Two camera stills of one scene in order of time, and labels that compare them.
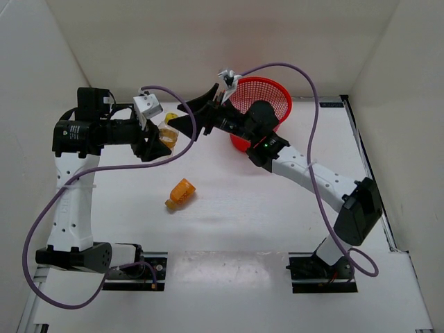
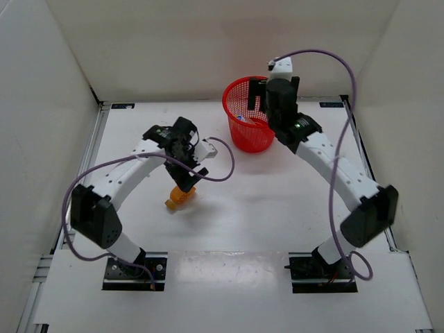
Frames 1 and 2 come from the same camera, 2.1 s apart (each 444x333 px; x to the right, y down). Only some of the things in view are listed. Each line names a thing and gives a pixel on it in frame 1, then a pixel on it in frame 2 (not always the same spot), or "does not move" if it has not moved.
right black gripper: [214, 116] to [257, 88]
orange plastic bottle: [181, 193] does not move
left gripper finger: [156, 148] to [184, 177]
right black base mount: [310, 273] does not move
